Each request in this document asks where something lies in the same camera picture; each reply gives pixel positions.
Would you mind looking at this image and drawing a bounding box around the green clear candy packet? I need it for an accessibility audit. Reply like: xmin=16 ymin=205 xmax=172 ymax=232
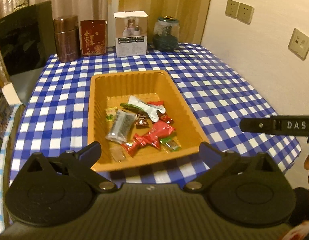
xmin=160 ymin=137 xmax=181 ymax=152

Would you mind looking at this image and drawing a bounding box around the yellow green candy packet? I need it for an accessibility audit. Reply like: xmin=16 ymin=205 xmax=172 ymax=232
xmin=105 ymin=107 xmax=118 ymax=122

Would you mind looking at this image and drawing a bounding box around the grey striped snack packet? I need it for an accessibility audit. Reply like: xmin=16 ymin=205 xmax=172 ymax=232
xmin=106 ymin=110 xmax=137 ymax=144

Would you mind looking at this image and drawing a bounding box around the red snack packet large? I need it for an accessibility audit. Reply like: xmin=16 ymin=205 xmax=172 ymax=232
xmin=142 ymin=120 xmax=175 ymax=150

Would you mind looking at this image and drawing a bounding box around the small red candy packet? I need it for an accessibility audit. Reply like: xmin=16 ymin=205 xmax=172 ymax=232
xmin=147 ymin=100 xmax=174 ymax=124

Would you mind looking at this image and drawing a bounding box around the white green snack pouch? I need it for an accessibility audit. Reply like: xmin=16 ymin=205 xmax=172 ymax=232
xmin=120 ymin=95 xmax=166 ymax=122

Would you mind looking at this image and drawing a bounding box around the red snack packet long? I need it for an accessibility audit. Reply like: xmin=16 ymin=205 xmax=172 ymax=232
xmin=121 ymin=133 xmax=151 ymax=157

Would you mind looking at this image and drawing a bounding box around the blue white checkered tablecloth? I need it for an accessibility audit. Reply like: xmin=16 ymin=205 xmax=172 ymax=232
xmin=0 ymin=42 xmax=302 ymax=230

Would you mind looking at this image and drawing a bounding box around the orange plastic tray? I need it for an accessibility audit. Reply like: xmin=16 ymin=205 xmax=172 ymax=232
xmin=88 ymin=70 xmax=207 ymax=172

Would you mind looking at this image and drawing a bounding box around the black monitor screen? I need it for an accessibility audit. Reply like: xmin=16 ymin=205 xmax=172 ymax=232
xmin=0 ymin=1 xmax=56 ymax=76

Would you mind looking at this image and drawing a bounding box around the brown metallic canister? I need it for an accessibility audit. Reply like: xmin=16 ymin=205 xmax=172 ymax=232
xmin=53 ymin=15 xmax=81 ymax=62

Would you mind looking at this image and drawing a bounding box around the glass jar with green lid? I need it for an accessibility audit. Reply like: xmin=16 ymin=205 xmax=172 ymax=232
xmin=152 ymin=16 xmax=179 ymax=51

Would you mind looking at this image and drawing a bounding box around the red gold patterned box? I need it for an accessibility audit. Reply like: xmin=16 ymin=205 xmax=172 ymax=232
xmin=80 ymin=20 xmax=107 ymax=56

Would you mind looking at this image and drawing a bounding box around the white product box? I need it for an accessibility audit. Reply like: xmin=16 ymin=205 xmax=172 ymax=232
xmin=113 ymin=11 xmax=148 ymax=57

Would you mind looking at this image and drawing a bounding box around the beige wall data socket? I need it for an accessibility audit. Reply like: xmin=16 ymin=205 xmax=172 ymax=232
xmin=288 ymin=28 xmax=309 ymax=61

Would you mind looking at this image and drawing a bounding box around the beige double wall socket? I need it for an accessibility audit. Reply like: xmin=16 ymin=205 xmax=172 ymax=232
xmin=225 ymin=0 xmax=254 ymax=25

